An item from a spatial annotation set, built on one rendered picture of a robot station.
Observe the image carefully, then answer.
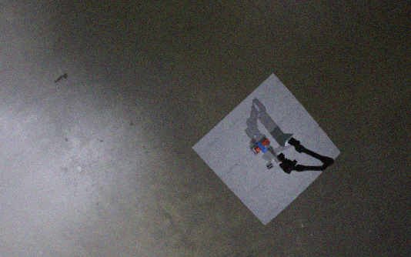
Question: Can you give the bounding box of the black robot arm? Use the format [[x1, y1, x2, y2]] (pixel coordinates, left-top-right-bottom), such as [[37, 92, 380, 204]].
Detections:
[[279, 137, 334, 174]]

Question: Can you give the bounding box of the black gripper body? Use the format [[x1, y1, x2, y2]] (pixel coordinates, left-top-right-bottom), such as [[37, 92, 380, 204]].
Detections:
[[277, 153, 290, 165]]

